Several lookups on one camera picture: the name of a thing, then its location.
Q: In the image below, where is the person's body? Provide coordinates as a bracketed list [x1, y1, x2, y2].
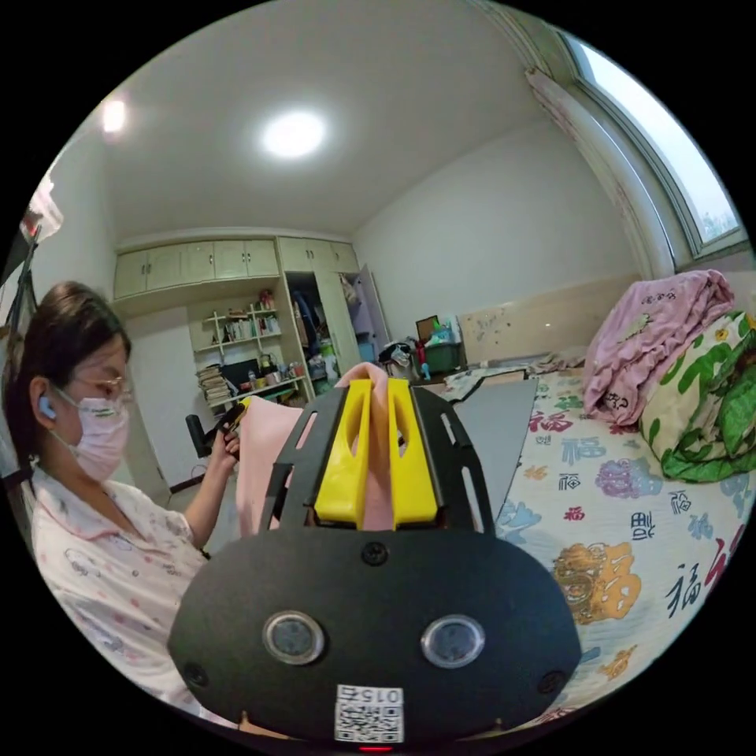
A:
[2, 280, 252, 728]

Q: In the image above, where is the window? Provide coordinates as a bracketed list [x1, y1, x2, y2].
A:
[559, 32, 747, 256]

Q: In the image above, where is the bed with printed sheet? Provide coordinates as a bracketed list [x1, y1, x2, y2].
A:
[443, 354, 750, 728]

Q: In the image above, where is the white shelf with books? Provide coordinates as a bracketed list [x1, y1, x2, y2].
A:
[190, 289, 315, 410]

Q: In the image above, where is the pale green cupboard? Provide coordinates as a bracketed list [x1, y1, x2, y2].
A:
[112, 235, 392, 414]

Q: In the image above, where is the pale flowered curtain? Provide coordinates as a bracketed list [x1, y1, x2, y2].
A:
[524, 65, 680, 274]

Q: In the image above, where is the person's left forearm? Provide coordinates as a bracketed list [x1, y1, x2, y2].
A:
[181, 461, 237, 555]

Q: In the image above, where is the pink hoodie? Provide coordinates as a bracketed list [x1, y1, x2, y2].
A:
[235, 361, 398, 537]

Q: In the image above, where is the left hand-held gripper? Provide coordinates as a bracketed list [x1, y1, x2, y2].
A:
[185, 396, 254, 459]

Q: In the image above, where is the grey flat board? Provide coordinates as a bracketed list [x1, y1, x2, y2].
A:
[458, 377, 539, 522]

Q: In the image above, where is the green and white flowered quilt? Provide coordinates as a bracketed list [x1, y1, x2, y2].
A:
[639, 311, 756, 483]

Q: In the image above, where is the pink rolled blanket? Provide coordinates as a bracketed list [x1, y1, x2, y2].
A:
[581, 269, 737, 428]

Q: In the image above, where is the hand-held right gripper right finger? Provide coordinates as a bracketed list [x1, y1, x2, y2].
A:
[387, 377, 441, 528]

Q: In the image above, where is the person's left hand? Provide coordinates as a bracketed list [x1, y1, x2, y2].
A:
[209, 429, 242, 473]

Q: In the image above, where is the round ceiling lamp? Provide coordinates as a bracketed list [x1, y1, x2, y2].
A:
[259, 107, 329, 161]

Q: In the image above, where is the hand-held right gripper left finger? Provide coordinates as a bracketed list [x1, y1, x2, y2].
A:
[313, 380, 373, 528]

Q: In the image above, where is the green basket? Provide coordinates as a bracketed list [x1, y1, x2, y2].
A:
[420, 317, 468, 372]

